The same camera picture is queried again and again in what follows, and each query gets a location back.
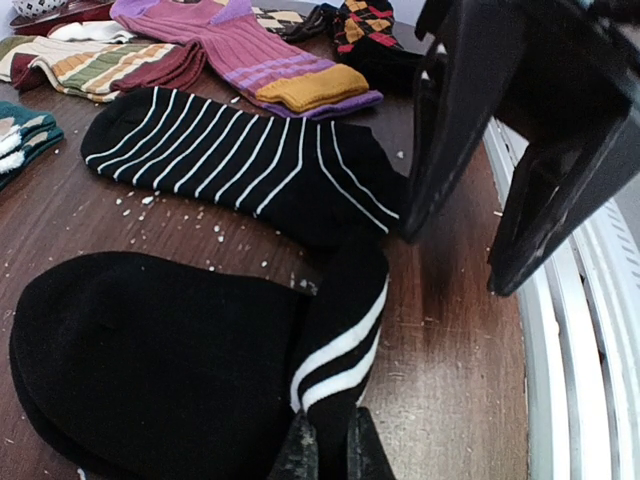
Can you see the brown argyle sock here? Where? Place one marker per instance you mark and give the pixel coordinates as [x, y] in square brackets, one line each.
[294, 27]

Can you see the black thin striped sock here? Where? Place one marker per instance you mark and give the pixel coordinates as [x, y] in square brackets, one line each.
[315, 181]

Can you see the patterned white bowl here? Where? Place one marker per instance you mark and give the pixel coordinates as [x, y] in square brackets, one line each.
[36, 8]

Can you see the red plate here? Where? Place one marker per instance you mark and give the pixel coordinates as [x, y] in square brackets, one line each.
[73, 11]

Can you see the purple magenta sock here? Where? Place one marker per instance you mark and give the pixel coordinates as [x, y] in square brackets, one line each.
[274, 75]

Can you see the beige striped sock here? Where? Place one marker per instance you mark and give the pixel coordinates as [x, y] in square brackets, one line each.
[97, 71]

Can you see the small cream sock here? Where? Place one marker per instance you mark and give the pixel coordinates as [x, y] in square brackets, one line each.
[107, 31]

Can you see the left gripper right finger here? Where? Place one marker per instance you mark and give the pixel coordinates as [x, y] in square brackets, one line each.
[366, 457]

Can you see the dark green reindeer sock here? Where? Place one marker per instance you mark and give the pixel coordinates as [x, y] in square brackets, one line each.
[25, 135]

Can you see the black sock white cuff stripes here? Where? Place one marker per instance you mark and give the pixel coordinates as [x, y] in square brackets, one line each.
[136, 367]

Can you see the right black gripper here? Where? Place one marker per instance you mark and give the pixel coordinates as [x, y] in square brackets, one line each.
[538, 67]

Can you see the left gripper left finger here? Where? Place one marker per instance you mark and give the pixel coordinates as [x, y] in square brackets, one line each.
[298, 458]

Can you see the black red argyle sock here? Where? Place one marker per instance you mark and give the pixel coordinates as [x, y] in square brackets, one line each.
[364, 39]

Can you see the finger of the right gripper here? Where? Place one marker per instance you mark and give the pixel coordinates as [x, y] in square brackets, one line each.
[559, 182]

